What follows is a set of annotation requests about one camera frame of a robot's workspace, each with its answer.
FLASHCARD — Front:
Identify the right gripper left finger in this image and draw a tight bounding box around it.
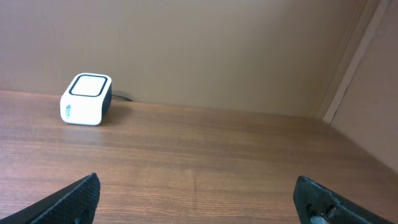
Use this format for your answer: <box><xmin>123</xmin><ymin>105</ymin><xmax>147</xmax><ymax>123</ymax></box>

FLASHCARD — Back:
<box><xmin>1</xmin><ymin>173</ymin><xmax>101</xmax><ymax>224</ymax></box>

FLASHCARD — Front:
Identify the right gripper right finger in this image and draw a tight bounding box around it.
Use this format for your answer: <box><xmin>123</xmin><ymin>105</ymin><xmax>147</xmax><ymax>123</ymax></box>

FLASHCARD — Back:
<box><xmin>293</xmin><ymin>175</ymin><xmax>392</xmax><ymax>224</ymax></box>

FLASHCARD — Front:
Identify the white barcode scanner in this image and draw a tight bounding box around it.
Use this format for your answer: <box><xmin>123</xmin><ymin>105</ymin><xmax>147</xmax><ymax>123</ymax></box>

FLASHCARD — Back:
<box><xmin>60</xmin><ymin>73</ymin><xmax>112</xmax><ymax>126</ymax></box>

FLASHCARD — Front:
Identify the black scanner cable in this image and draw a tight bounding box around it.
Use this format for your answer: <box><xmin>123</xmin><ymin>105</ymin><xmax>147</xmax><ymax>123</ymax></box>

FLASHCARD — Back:
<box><xmin>111</xmin><ymin>92</ymin><xmax>134</xmax><ymax>102</ymax></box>

